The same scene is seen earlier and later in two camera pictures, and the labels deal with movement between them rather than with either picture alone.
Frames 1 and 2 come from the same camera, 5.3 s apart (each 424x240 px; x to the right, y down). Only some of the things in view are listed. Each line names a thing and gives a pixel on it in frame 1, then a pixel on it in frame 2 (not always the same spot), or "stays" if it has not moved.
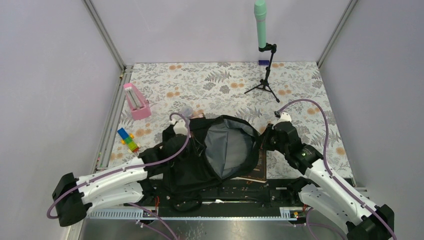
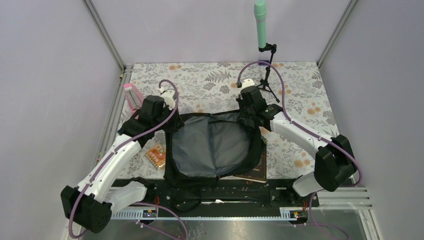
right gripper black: [269, 130] -> [241, 101]
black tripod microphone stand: [264, 83] stays
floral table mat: [159, 93] stays
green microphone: [260, 11] stays
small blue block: [263, 62] stays
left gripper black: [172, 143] -> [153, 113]
